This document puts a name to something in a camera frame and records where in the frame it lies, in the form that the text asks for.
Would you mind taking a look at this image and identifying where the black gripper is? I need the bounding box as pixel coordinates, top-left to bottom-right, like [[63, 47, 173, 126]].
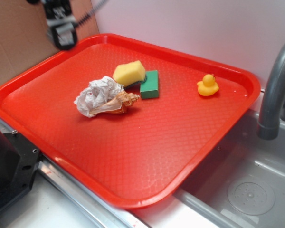
[[27, 0, 78, 50]]

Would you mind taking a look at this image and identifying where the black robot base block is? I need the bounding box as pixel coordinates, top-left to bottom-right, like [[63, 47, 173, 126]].
[[0, 130, 41, 213]]

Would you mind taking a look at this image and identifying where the crumpled white paper towel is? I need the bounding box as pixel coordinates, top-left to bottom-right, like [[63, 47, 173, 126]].
[[74, 76, 124, 118]]

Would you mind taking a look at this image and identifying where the yellow green sponge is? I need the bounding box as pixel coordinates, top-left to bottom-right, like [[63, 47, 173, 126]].
[[113, 60, 146, 89]]

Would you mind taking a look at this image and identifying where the orange spiral seashell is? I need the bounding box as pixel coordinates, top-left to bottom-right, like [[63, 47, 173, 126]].
[[89, 91, 140, 116]]

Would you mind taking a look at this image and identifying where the green rectangular block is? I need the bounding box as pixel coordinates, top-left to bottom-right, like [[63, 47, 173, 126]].
[[140, 70, 159, 99]]

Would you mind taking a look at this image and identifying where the red plastic tray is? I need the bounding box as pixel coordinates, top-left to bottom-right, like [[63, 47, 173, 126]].
[[0, 34, 261, 209]]

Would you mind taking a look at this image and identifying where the yellow rubber duck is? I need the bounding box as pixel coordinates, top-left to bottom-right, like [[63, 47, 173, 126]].
[[197, 74, 219, 96]]

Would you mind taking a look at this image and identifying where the grey faucet spout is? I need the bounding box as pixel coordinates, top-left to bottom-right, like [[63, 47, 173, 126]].
[[257, 44, 285, 140]]

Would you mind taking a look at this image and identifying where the grey plastic sink basin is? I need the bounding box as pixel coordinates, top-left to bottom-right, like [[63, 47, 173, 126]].
[[175, 111, 285, 228]]

